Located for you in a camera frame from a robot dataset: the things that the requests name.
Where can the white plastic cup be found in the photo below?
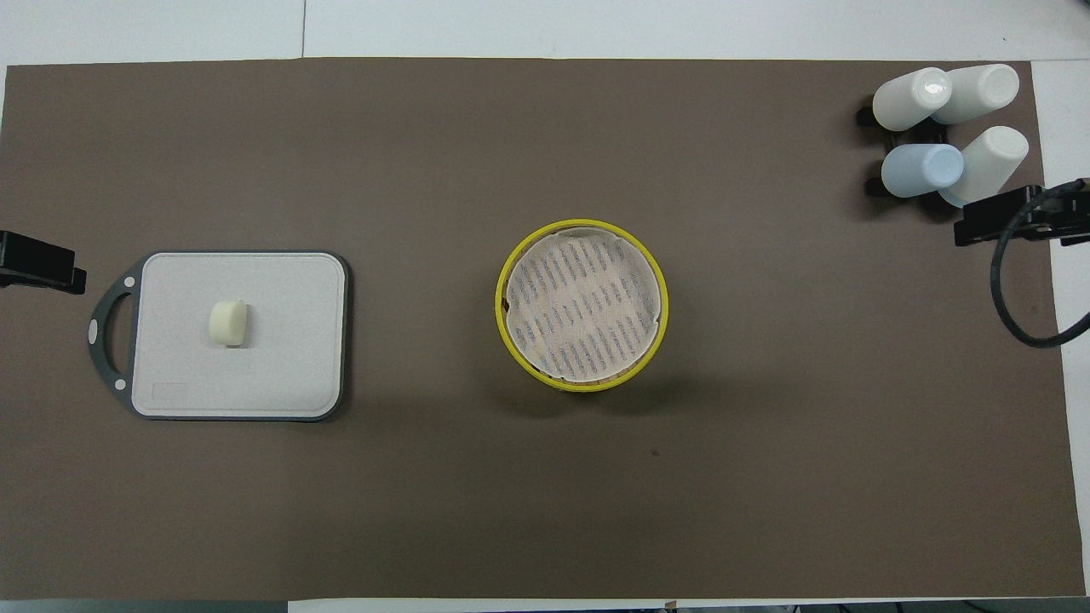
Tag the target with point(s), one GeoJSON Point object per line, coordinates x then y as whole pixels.
{"type": "Point", "coordinates": [907, 98]}

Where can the light blue plastic cup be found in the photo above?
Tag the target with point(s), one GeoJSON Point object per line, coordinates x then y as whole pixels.
{"type": "Point", "coordinates": [920, 170]}

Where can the brown table mat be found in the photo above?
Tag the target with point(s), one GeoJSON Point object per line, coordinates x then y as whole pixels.
{"type": "Point", "coordinates": [545, 494]}

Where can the yellow bamboo steamer base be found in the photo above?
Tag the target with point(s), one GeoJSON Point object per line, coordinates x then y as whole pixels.
{"type": "Point", "coordinates": [588, 389]}

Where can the white cup blue rim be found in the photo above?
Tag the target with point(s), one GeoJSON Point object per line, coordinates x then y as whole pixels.
{"type": "Point", "coordinates": [983, 89]}
{"type": "Point", "coordinates": [992, 162]}

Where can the black cup rack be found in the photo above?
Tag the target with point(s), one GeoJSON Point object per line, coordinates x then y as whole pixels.
{"type": "Point", "coordinates": [928, 132]}

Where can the grey cutting board dark rim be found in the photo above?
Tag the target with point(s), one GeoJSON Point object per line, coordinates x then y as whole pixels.
{"type": "Point", "coordinates": [272, 358]}

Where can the yellow bowl with paper liner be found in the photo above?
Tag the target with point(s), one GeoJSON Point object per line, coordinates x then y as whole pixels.
{"type": "Point", "coordinates": [582, 298]}

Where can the white steamed bun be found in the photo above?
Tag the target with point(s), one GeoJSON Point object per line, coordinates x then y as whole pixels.
{"type": "Point", "coordinates": [228, 323]}

